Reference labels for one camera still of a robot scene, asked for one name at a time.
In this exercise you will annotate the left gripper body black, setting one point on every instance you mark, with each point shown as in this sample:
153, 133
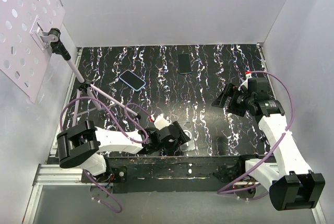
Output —
176, 143

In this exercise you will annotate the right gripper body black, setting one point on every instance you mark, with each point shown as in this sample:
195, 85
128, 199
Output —
238, 102

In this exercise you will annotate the dark phone blue edge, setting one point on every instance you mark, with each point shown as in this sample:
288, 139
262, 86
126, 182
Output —
184, 65

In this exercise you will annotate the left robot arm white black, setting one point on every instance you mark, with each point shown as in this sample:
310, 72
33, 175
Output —
82, 145

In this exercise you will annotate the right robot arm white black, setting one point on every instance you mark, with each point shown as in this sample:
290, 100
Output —
288, 179

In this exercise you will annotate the blue phone on table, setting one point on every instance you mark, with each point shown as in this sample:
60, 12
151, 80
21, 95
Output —
132, 80

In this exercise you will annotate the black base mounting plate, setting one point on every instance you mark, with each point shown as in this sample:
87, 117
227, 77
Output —
173, 174

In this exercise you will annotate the tripod stand lilac black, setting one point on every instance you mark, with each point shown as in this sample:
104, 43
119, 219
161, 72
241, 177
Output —
86, 87

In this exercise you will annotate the perforated lilac metal plate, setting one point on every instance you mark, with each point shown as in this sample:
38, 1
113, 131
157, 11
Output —
25, 45

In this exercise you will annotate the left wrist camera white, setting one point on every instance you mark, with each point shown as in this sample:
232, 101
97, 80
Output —
160, 121

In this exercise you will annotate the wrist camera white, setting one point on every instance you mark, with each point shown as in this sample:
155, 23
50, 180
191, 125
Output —
160, 121
244, 85

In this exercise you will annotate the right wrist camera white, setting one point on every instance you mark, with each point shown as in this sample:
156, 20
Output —
244, 85

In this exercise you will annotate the aluminium frame rail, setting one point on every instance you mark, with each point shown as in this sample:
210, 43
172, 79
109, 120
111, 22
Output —
50, 175

